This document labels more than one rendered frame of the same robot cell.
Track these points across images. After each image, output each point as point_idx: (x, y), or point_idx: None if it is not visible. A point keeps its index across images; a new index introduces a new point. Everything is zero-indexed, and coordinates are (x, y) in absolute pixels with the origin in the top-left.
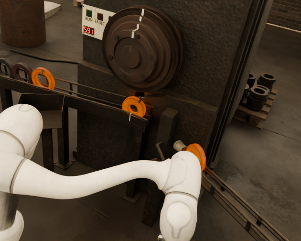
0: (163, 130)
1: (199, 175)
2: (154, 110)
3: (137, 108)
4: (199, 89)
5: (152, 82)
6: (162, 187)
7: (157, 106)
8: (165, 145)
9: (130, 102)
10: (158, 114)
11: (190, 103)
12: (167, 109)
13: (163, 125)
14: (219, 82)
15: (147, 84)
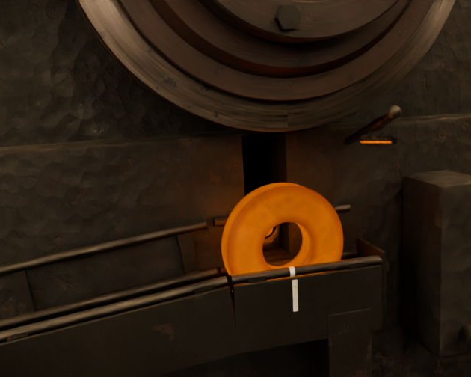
0: (464, 266)
1: None
2: (344, 224)
3: (312, 230)
4: None
5: (391, 38)
6: None
7: (356, 200)
8: None
9: (271, 212)
10: (365, 232)
11: None
12: (425, 176)
13: (463, 236)
14: None
15: (368, 56)
